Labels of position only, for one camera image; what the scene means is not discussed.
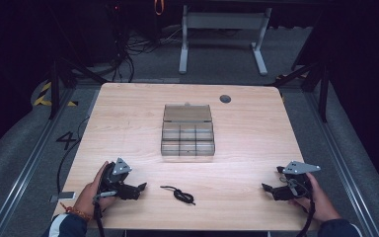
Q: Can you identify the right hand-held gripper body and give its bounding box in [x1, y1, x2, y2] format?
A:
[275, 160, 322, 201]

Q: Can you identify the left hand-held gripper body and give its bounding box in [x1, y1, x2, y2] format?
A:
[98, 157, 139, 200]

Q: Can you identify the person's left hand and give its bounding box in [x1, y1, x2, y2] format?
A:
[73, 160, 116, 219]

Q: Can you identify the person's right hand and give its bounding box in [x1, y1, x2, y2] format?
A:
[288, 172, 342, 223]

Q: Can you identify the small grey floor plate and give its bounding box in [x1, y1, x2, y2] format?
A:
[49, 191, 77, 203]

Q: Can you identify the clear plastic organiser box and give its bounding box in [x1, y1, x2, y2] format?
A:
[160, 102, 216, 158]

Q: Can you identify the black metal stand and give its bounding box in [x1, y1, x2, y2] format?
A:
[265, 55, 332, 123]
[46, 56, 111, 120]

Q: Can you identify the yellow black floor tape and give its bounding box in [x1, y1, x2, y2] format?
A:
[33, 81, 79, 108]

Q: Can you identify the right hand-held gripper cable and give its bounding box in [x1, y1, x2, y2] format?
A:
[295, 198, 317, 237]

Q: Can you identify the hand-held gripper cable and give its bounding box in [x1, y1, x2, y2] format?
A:
[92, 198, 107, 237]
[295, 198, 317, 237]

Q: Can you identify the black cord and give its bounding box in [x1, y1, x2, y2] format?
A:
[159, 185, 197, 206]

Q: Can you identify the left hand-held gripper cable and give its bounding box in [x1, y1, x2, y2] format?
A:
[92, 198, 107, 237]

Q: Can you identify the metal floor rail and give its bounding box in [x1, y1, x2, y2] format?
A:
[304, 90, 379, 237]
[0, 86, 77, 237]

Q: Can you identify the orange bead bracelet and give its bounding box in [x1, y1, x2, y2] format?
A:
[59, 201, 94, 222]

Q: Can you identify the black floor cable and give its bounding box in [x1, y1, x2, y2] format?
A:
[55, 116, 91, 196]

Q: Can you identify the bundle of black floor cables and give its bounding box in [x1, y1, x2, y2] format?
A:
[107, 3, 186, 83]

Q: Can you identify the white desk frame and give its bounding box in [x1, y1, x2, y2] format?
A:
[178, 4, 273, 77]

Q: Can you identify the orange strap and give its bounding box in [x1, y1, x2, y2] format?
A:
[154, 0, 165, 17]

